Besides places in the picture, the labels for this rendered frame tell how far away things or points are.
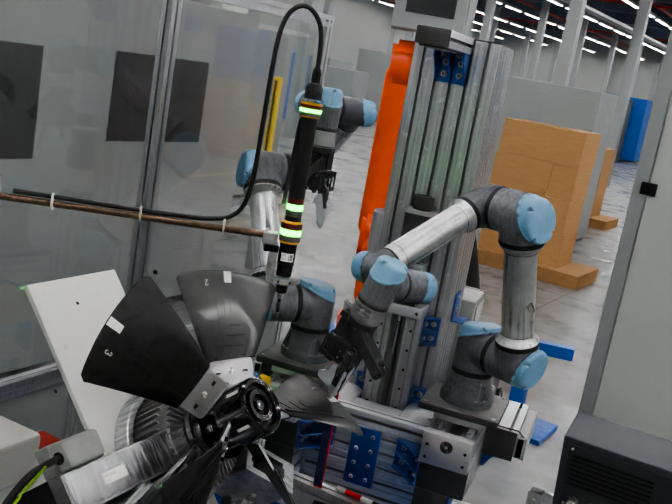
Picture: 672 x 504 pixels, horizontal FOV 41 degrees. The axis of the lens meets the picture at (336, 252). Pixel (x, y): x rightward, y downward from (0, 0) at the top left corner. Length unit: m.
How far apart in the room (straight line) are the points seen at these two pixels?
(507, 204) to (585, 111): 10.07
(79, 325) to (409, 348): 1.07
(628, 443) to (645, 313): 1.47
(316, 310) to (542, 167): 7.34
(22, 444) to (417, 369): 1.19
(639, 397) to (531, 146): 6.59
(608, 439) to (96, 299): 1.13
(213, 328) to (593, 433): 0.84
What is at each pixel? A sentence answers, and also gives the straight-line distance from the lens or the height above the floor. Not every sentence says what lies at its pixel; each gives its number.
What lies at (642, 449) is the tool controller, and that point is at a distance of 2.02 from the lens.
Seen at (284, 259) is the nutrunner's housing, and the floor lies 1.50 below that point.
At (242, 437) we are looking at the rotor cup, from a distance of 1.82.
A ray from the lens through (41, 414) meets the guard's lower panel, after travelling 2.53.
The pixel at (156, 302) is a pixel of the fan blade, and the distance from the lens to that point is 1.74.
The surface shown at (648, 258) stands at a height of 1.41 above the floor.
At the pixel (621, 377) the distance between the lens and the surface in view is 3.52.
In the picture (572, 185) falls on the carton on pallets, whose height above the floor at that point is 1.04.
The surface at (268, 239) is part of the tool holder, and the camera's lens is 1.82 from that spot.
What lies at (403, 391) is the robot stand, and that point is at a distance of 2.73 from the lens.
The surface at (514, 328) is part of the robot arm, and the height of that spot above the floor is 1.31.
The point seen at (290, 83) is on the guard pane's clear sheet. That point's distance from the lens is 3.12.
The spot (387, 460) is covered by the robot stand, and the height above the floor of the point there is 0.82.
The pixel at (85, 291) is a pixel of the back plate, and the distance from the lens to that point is 2.03.
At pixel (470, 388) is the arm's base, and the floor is 1.10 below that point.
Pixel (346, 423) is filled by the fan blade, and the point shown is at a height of 1.13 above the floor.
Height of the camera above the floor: 1.92
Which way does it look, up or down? 12 degrees down
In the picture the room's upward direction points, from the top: 10 degrees clockwise
